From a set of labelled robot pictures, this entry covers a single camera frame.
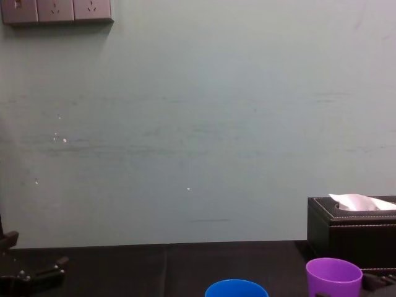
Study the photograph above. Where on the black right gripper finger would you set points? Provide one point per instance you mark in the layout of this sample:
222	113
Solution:
319	294
382	281

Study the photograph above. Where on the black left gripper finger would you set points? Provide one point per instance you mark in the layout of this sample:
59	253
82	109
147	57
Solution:
46	273
10	239

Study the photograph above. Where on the purple plastic cup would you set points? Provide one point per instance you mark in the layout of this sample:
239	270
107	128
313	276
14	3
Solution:
335	278

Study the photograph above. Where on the black leather tissue box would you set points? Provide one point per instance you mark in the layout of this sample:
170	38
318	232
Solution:
352	238

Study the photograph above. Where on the white paper tissue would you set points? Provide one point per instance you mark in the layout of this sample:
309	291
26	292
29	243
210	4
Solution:
355	202

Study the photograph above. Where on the blue plastic cup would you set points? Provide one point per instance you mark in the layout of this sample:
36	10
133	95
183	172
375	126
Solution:
235	290

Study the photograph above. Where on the black table cloth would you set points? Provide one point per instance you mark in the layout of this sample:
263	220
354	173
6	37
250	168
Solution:
173	269

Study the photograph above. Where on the grey wall socket panel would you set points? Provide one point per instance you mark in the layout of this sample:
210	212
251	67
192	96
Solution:
55	10

